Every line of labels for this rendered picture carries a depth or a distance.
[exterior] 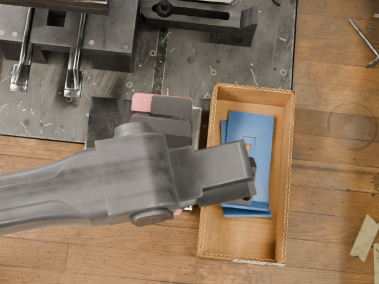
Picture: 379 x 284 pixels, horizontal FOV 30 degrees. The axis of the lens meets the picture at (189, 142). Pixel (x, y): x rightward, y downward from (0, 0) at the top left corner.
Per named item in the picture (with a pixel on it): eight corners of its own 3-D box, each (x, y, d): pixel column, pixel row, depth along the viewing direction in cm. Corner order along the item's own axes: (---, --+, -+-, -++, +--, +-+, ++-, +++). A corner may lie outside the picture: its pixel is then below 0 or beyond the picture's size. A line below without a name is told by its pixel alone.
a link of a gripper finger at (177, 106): (192, 85, 86) (193, 102, 77) (186, 142, 88) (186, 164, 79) (136, 80, 86) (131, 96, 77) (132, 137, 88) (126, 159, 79)
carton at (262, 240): (195, 258, 105) (198, 253, 97) (210, 98, 111) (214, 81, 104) (281, 267, 105) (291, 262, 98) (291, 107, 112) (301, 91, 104)
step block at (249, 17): (210, 43, 113) (214, 19, 104) (211, 26, 113) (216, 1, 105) (250, 47, 113) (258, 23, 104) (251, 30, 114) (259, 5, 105)
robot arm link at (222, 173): (240, 128, 74) (235, 96, 62) (259, 208, 72) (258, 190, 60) (133, 154, 75) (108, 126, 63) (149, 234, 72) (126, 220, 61)
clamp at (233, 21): (141, 36, 113) (139, 9, 103) (143, 17, 113) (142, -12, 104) (234, 47, 113) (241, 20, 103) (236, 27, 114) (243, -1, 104)
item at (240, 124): (218, 209, 105) (220, 205, 102) (228, 111, 109) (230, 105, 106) (265, 214, 105) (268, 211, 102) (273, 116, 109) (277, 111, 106)
